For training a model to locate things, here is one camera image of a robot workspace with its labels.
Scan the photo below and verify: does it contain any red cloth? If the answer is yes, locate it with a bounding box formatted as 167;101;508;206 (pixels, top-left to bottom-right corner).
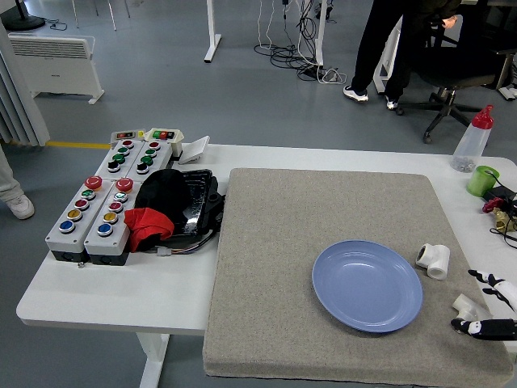
123;206;176;253

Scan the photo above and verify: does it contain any white desk leg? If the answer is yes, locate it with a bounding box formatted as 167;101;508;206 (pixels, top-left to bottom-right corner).
313;0;329;68
203;0;223;63

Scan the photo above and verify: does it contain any white pipe elbow fitting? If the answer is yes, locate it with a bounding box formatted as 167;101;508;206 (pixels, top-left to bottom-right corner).
415;242;451;280

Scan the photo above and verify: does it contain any blue plate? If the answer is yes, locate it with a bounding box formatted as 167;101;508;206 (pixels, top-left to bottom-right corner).
311;239;424;334

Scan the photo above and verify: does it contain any black cloth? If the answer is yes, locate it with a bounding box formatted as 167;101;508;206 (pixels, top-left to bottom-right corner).
133;168;191;243

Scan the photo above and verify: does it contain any white green-red switch box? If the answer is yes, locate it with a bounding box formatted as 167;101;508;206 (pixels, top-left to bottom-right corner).
144;127;187;157

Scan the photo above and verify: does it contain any white folding partition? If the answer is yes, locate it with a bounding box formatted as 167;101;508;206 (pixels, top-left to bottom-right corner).
0;19;52;148

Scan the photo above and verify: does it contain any white wall switch panel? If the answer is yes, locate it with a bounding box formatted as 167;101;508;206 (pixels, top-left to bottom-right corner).
177;135;212;166

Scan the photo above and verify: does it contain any black office chair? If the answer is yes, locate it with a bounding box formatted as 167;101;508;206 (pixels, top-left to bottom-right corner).
397;0;517;145

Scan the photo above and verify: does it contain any green tape roll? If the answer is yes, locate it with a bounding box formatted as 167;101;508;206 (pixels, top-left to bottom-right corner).
466;164;502;200

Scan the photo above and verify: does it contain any white table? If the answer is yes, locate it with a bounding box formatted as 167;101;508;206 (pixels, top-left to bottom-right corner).
15;143;517;388

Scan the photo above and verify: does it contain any wire bundle with white connector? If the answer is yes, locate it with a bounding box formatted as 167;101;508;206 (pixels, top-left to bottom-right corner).
154;229;221;259

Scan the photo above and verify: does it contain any black power adapter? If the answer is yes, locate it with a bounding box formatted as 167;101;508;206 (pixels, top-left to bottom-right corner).
481;184;517;204

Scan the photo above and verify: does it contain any white panel heater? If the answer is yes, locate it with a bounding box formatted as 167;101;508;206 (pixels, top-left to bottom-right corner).
7;32;107;106

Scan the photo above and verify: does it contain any black cable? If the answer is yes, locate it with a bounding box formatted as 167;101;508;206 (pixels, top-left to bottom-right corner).
485;169;517;250

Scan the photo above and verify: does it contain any clear bottle with red cap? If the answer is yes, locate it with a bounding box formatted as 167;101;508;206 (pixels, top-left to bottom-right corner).
451;104;496;174

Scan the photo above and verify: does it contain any black plastic tray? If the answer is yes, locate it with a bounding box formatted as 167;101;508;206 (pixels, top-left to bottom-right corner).
169;168;228;244

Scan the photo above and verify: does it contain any floor cable bundle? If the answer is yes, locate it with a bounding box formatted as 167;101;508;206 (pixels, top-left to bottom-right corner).
253;0;348;85

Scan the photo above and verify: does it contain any grey five-button control box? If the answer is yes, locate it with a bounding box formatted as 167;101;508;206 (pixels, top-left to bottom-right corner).
82;177;143;268
44;175;104;262

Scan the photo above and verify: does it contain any person with white shoe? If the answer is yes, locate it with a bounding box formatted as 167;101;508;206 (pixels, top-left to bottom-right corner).
0;144;36;221

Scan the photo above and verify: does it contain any brass valve with red handle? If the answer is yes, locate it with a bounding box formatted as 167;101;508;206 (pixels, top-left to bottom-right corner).
481;197;517;234

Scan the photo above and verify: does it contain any white pipe tee fitting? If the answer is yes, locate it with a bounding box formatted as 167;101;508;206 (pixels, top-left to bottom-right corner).
452;293;494;324

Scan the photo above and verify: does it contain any grey four-button control box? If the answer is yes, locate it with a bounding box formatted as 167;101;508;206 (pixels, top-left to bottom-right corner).
126;140;175;179
95;139;143;179

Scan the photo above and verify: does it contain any grey-brown mat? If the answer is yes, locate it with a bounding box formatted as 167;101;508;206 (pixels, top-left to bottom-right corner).
201;167;515;382

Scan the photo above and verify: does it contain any white desk frame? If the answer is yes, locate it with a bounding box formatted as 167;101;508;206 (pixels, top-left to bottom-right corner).
372;19;406;96

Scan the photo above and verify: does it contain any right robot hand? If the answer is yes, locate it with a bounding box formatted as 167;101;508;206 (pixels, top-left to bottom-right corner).
451;268;517;342

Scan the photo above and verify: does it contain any black round stand base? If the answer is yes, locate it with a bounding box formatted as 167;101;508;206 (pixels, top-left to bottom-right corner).
0;0;47;32

